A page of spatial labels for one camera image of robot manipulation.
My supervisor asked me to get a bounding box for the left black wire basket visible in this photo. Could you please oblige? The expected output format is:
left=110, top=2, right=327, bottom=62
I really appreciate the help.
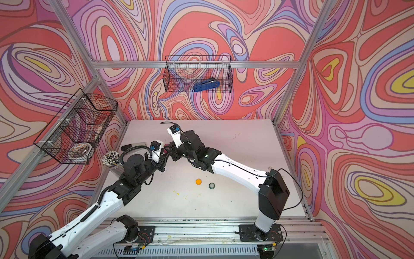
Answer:
left=33, top=89, right=118, bottom=165

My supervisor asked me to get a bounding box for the back black wire basket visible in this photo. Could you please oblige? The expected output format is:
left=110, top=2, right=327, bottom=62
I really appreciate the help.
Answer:
left=163, top=55, right=234, bottom=93

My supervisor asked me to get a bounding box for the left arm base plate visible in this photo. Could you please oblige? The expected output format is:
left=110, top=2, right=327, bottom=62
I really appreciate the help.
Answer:
left=120, top=226, right=156, bottom=245

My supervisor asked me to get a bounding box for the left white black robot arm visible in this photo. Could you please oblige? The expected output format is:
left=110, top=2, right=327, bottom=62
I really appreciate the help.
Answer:
left=29, top=151, right=169, bottom=259

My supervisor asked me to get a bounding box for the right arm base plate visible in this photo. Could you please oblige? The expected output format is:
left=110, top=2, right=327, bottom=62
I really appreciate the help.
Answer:
left=235, top=224, right=284, bottom=243

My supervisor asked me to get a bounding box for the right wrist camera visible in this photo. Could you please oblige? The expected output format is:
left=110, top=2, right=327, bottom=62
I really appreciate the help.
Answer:
left=167, top=123, right=183, bottom=148

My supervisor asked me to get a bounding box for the grey stapler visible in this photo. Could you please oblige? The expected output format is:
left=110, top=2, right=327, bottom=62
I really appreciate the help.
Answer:
left=121, top=142, right=147, bottom=152

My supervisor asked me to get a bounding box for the black wire basket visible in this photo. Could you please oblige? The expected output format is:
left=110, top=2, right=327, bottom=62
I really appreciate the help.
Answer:
left=33, top=89, right=118, bottom=165
left=163, top=55, right=234, bottom=93

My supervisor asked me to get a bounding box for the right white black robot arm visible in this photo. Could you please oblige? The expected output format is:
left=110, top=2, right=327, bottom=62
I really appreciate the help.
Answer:
left=167, top=126, right=290, bottom=234

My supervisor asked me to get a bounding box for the blue stapler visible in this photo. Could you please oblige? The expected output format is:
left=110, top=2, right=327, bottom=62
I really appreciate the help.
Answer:
left=193, top=78, right=220, bottom=92

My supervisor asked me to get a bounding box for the cup of pencils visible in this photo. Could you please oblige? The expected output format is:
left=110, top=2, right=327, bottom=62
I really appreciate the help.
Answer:
left=101, top=151, right=124, bottom=177

